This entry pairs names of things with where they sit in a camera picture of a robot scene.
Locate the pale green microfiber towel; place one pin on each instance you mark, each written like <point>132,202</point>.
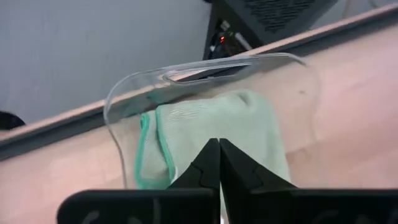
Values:
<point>217,115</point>

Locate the black perforated computer case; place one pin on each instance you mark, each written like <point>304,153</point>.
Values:
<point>280,12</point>

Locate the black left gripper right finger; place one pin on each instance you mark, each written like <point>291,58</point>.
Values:
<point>295,207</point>

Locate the clear plastic bin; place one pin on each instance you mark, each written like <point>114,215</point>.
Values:
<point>273,67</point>

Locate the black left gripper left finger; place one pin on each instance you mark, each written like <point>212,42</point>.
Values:
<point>155,207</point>

